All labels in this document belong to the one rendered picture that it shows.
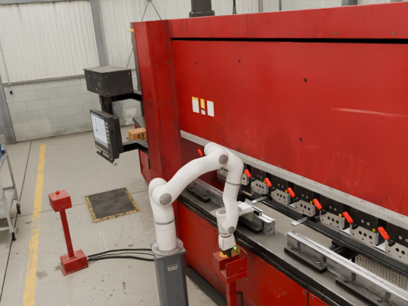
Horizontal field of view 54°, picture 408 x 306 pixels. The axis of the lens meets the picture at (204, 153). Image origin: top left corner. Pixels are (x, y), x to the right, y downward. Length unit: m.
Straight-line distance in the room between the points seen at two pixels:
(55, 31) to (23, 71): 1.07
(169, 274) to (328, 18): 1.64
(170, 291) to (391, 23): 1.84
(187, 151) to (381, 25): 2.12
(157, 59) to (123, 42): 6.11
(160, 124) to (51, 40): 6.14
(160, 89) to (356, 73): 1.76
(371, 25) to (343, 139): 0.55
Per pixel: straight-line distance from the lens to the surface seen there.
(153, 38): 3.24
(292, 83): 2.25
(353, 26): 1.95
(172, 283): 2.54
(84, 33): 9.26
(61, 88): 9.32
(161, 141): 3.36
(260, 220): 2.81
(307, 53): 2.16
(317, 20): 2.08
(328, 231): 2.75
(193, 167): 2.28
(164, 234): 2.38
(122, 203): 5.52
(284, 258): 2.56
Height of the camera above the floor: 2.30
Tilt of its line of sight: 19 degrees down
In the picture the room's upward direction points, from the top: 4 degrees counter-clockwise
